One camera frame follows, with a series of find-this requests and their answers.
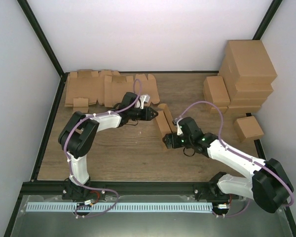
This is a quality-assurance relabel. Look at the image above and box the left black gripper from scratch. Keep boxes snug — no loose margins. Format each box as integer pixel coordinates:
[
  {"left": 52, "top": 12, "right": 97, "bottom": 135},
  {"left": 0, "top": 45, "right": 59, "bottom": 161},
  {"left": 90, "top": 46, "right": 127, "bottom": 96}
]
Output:
[{"left": 128, "top": 107, "right": 158, "bottom": 121}]

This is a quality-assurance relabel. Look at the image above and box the cardboard box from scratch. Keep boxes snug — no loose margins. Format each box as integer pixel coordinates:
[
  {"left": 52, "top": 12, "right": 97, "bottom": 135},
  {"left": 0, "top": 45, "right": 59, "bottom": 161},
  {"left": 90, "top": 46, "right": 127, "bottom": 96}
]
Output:
[{"left": 154, "top": 103, "right": 177, "bottom": 151}]

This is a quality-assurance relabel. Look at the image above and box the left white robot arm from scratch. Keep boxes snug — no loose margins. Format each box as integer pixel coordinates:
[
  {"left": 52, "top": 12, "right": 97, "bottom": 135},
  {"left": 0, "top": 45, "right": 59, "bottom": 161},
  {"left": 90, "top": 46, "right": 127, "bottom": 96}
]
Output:
[{"left": 58, "top": 92, "right": 158, "bottom": 199}]

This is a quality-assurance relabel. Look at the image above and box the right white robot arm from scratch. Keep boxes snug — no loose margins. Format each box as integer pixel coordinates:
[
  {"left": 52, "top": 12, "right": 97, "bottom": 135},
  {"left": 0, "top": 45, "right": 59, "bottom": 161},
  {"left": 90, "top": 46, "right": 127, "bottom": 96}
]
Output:
[{"left": 162, "top": 117, "right": 294, "bottom": 213}]

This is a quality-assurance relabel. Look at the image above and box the small folded box left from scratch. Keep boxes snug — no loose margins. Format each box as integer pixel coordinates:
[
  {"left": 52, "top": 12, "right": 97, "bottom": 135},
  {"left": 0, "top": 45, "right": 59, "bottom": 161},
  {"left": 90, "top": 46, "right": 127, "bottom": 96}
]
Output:
[{"left": 203, "top": 76, "right": 230, "bottom": 107}]

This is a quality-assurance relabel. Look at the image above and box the lone small folded box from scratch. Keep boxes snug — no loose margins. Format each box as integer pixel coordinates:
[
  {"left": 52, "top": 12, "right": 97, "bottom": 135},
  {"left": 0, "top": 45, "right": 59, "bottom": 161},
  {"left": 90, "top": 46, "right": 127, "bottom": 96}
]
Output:
[{"left": 234, "top": 116, "right": 264, "bottom": 142}]

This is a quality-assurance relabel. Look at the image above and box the large top folded box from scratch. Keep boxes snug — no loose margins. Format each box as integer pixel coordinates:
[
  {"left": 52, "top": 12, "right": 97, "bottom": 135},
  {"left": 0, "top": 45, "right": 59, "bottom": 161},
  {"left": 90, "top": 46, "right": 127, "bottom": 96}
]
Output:
[{"left": 220, "top": 40, "right": 277, "bottom": 85}]

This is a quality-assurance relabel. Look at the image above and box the flat cardboard blank middle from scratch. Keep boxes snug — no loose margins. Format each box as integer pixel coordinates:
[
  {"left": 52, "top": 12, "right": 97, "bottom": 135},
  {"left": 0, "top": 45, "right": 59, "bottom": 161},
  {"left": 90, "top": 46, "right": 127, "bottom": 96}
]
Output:
[{"left": 104, "top": 74, "right": 160, "bottom": 108}]

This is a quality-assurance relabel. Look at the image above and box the flat cardboard blank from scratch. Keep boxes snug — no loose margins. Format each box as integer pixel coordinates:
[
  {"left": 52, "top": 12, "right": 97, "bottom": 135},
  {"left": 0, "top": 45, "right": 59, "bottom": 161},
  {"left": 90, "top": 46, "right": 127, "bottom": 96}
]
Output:
[
  {"left": 104, "top": 74, "right": 160, "bottom": 108},
  {"left": 65, "top": 70, "right": 120, "bottom": 112}
]

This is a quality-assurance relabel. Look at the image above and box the flat cardboard blank left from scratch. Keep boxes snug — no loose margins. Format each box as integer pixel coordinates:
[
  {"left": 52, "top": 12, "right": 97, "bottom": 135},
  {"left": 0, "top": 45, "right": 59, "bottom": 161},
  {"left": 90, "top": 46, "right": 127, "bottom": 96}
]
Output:
[{"left": 65, "top": 70, "right": 120, "bottom": 112}]

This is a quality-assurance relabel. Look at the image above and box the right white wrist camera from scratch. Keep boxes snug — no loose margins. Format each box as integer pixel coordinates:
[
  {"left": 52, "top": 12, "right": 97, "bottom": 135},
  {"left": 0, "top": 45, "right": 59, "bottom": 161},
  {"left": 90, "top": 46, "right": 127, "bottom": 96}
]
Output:
[{"left": 173, "top": 118, "right": 183, "bottom": 136}]

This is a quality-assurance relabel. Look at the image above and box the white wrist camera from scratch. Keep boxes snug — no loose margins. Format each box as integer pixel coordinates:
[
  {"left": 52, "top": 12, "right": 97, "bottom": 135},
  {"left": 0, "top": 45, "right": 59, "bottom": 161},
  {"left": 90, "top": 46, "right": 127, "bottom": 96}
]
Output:
[
  {"left": 136, "top": 94, "right": 150, "bottom": 109},
  {"left": 173, "top": 118, "right": 183, "bottom": 136}
]

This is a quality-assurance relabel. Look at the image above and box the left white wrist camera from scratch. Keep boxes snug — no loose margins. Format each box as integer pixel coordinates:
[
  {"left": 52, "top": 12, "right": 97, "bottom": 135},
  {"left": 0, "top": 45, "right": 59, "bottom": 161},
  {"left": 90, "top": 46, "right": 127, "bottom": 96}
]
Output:
[{"left": 136, "top": 94, "right": 150, "bottom": 109}]

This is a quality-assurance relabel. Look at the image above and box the light blue slotted rail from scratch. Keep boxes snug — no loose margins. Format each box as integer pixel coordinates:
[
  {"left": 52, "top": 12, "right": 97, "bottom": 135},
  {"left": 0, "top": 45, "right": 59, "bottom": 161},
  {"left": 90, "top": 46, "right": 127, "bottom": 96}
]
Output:
[{"left": 26, "top": 202, "right": 213, "bottom": 213}]

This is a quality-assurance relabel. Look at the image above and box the black aluminium frame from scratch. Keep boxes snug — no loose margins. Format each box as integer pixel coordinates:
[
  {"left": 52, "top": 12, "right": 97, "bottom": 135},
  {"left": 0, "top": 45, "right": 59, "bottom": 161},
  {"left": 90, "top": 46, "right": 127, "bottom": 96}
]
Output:
[{"left": 3, "top": 0, "right": 296, "bottom": 237}]

